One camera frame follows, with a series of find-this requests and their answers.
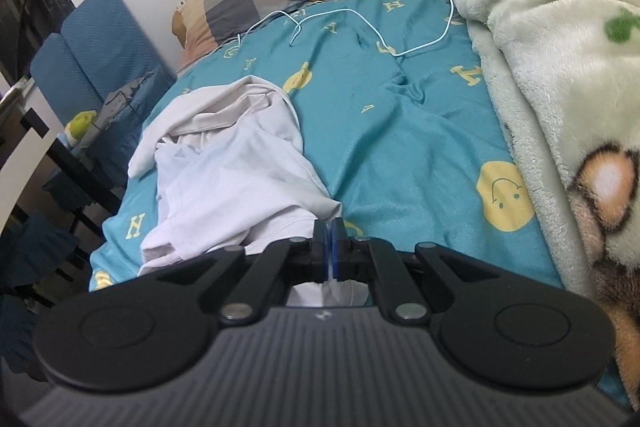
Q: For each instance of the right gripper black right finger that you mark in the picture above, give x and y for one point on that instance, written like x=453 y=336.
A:
x=509 y=331

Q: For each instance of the green cartoon fleece blanket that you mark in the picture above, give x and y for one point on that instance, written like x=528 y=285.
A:
x=563 y=77

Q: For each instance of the black and white table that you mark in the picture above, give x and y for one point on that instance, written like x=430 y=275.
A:
x=28 y=166

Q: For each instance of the yellow green plush toy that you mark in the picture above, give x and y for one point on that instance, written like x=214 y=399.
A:
x=76 y=129

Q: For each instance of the teal patterned bed sheet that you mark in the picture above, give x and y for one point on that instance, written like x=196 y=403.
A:
x=396 y=120

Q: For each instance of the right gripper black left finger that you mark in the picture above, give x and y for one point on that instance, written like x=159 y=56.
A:
x=139 y=334

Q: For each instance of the grey cloth on chair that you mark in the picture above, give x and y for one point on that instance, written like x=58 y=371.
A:
x=117 y=117

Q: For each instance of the white garment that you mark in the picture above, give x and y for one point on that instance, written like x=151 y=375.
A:
x=231 y=171

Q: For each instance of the blue folding sofa chair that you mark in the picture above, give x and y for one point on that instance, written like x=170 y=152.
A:
x=99 y=48

